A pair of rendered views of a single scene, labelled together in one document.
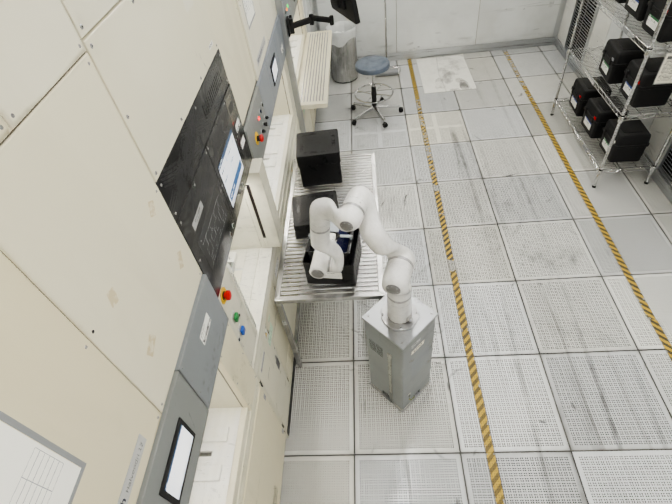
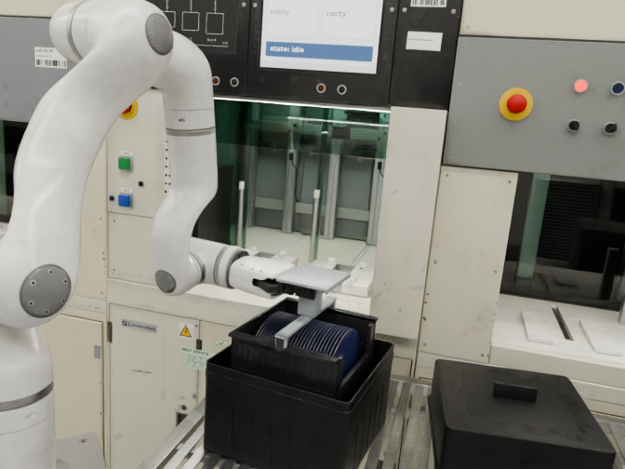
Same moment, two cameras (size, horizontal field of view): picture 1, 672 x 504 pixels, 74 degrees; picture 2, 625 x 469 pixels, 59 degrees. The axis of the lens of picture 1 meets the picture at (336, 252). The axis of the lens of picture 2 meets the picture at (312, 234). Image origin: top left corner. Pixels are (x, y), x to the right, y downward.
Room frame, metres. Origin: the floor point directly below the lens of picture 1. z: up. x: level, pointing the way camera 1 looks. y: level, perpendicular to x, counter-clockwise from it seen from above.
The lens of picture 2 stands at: (1.78, -0.94, 1.38)
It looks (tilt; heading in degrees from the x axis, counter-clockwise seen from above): 13 degrees down; 97
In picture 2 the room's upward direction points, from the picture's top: 5 degrees clockwise
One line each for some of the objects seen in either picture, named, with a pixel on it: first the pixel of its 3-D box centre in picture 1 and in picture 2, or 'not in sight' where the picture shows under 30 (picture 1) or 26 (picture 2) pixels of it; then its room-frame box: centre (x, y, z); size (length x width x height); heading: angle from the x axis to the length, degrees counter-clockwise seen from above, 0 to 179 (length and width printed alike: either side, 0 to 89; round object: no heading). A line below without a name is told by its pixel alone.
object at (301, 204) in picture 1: (316, 211); (511, 414); (2.08, 0.08, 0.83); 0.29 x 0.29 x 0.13; 89
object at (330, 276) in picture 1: (333, 255); (302, 393); (1.67, 0.02, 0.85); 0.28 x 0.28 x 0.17; 74
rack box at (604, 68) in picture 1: (623, 60); not in sight; (3.31, -2.57, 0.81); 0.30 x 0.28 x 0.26; 168
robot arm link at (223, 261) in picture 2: not in sight; (232, 267); (1.51, 0.07, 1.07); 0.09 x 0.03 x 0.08; 74
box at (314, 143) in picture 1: (319, 158); not in sight; (2.55, 0.01, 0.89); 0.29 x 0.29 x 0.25; 86
